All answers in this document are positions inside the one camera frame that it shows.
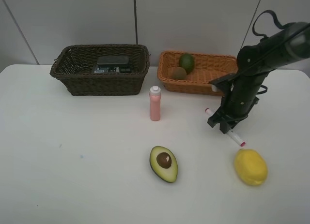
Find dark green pump bottle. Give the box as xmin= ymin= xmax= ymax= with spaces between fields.
xmin=92 ymin=65 xmax=131 ymax=74

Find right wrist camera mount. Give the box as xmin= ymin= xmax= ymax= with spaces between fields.
xmin=209 ymin=74 xmax=236 ymax=94

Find orange wicker basket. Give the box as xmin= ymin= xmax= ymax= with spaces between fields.
xmin=157 ymin=51 xmax=238 ymax=96

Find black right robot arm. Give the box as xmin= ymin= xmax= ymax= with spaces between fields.
xmin=207 ymin=22 xmax=310 ymax=134

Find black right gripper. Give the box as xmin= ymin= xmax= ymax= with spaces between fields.
xmin=207 ymin=93 xmax=258 ymax=134

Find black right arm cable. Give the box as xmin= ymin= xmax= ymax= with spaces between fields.
xmin=251 ymin=10 xmax=290 ymax=40

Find dark brown wicker basket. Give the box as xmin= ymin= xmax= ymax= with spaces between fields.
xmin=50 ymin=44 xmax=150 ymax=96

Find pink bottle white cap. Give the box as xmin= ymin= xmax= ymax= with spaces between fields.
xmin=149 ymin=86 xmax=161 ymax=121

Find white marker pink caps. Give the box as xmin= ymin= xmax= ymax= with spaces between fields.
xmin=205 ymin=108 xmax=246 ymax=147

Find halved avocado with pit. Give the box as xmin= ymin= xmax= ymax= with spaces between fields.
xmin=149 ymin=146 xmax=178 ymax=183

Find yellow lemon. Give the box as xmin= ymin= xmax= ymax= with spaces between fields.
xmin=234 ymin=149 xmax=268 ymax=186

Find brown kiwi fruit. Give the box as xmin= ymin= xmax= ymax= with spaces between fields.
xmin=170 ymin=67 xmax=187 ymax=80

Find dark grey felt eraser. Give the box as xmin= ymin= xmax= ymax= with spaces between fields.
xmin=97 ymin=56 xmax=129 ymax=67

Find green lime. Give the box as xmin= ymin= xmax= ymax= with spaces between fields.
xmin=179 ymin=53 xmax=195 ymax=74

